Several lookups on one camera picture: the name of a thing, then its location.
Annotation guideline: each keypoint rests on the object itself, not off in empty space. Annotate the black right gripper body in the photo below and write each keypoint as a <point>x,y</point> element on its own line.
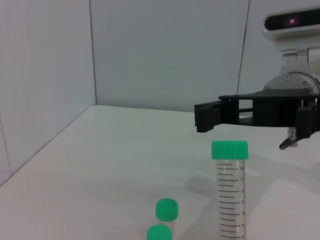
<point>275,110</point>

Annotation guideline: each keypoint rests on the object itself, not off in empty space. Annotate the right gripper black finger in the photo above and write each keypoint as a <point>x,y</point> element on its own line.
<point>207,104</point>
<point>207,120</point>

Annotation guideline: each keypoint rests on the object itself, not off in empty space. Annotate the green capped clear test tube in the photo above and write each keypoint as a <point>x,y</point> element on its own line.
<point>159,233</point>
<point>230,150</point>
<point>167,208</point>

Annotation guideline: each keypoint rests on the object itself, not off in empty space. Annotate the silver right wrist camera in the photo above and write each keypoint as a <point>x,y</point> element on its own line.
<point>292,37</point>

